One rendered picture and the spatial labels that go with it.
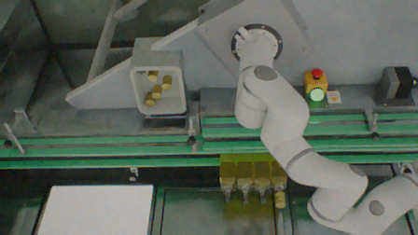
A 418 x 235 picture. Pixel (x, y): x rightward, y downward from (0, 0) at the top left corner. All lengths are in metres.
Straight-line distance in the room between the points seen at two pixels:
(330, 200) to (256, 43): 0.50
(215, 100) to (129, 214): 0.52
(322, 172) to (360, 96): 0.67
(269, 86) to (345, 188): 0.29
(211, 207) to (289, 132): 0.69
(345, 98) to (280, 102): 0.63
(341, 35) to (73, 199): 1.14
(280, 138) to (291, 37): 0.40
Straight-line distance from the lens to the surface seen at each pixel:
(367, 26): 1.50
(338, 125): 1.52
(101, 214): 1.67
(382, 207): 1.07
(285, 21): 1.29
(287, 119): 0.98
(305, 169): 0.99
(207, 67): 1.54
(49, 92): 2.23
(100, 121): 1.70
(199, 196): 1.64
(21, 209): 1.85
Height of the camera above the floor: 1.91
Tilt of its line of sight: 42 degrees down
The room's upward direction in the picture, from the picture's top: 178 degrees counter-clockwise
